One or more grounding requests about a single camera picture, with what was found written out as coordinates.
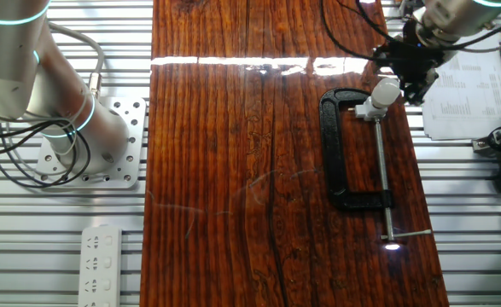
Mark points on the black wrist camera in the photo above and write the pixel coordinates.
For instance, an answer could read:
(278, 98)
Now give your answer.
(388, 55)

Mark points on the white plug socket adapter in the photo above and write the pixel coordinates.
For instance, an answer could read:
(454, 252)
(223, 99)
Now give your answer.
(367, 111)

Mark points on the brown wooden board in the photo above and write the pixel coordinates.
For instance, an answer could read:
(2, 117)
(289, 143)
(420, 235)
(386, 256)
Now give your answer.
(233, 170)

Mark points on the white light bulb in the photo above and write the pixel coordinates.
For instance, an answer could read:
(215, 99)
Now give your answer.
(384, 93)

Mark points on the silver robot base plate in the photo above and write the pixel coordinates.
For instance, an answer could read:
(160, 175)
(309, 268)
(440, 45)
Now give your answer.
(126, 140)

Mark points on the black C-clamp with steel screw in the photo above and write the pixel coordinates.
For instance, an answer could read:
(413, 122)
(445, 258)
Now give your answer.
(331, 149)

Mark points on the printed white paper sheet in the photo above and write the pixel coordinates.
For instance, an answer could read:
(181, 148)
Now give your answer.
(463, 98)

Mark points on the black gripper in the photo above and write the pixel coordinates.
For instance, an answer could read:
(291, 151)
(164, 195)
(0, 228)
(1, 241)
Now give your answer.
(421, 59)

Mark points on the white power strip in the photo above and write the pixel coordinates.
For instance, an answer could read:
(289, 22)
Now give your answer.
(100, 264)

